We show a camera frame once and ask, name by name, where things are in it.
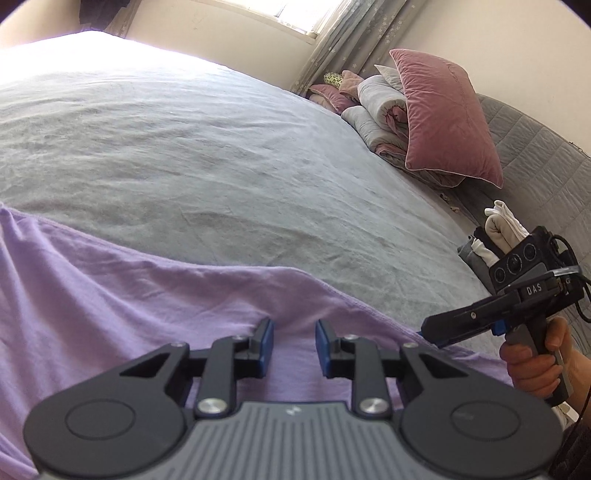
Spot black cable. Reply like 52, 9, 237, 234
549, 235, 591, 324

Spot person's right hand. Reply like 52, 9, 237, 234
499, 316, 591, 409

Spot grey floral curtain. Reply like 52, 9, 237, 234
291, 0, 428, 95

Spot purple pants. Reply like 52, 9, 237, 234
0, 202, 515, 480

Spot dark hanging clothes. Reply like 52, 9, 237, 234
78, 0, 141, 26

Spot large pink velvet pillow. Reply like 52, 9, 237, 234
389, 47, 505, 189

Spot grey quilted headboard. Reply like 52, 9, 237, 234
450, 92, 591, 324

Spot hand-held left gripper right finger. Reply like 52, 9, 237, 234
315, 319, 467, 418

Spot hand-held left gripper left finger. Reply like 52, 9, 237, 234
117, 318, 276, 418

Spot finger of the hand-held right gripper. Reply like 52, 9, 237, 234
418, 273, 561, 350

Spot small pink pillows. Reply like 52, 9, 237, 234
307, 69, 365, 115

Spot folded grey quilt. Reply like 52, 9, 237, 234
342, 65, 465, 188

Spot window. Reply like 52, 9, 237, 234
240, 0, 352, 40

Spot stack of folded clothes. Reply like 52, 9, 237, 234
457, 199, 532, 291

